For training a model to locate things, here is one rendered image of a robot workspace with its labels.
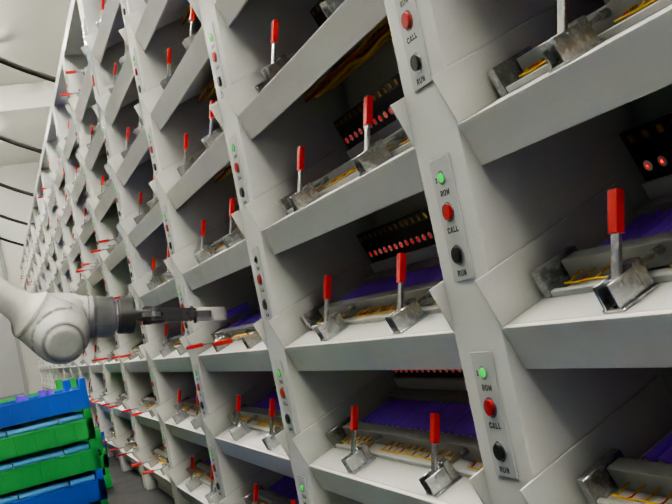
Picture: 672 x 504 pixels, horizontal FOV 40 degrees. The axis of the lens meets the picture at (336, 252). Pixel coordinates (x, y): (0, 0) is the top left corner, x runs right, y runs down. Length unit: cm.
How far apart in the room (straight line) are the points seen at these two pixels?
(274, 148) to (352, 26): 50
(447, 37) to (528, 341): 29
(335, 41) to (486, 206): 36
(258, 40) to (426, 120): 71
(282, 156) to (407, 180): 57
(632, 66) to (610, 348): 22
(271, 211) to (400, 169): 55
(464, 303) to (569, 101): 26
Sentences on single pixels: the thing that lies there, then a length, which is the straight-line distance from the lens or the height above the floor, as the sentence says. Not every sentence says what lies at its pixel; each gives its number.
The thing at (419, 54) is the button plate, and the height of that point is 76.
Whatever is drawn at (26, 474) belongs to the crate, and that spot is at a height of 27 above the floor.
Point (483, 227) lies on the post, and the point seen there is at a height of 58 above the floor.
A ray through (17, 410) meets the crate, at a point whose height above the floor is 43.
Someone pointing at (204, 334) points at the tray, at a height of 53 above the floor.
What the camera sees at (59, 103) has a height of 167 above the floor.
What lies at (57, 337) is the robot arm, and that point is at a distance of 180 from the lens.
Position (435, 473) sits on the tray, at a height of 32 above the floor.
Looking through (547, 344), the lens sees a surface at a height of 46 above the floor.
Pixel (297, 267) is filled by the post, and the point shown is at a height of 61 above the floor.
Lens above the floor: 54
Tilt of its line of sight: 3 degrees up
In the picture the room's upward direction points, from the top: 12 degrees counter-clockwise
